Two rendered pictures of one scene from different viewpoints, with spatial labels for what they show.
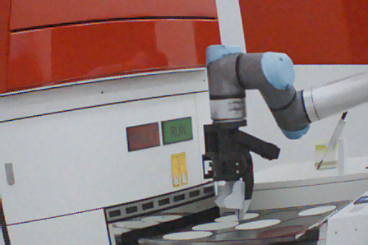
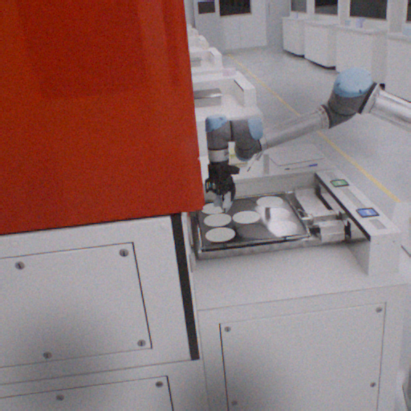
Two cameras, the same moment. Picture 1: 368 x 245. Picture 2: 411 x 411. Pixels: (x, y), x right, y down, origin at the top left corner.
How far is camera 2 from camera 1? 1.19 m
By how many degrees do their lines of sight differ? 38
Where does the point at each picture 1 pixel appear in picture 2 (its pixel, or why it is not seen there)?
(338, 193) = (268, 186)
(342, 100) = (287, 137)
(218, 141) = (217, 172)
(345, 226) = (384, 240)
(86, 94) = not seen: hidden behind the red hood
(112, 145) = not seen: hidden behind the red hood
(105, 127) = not seen: hidden behind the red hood
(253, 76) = (242, 136)
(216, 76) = (217, 137)
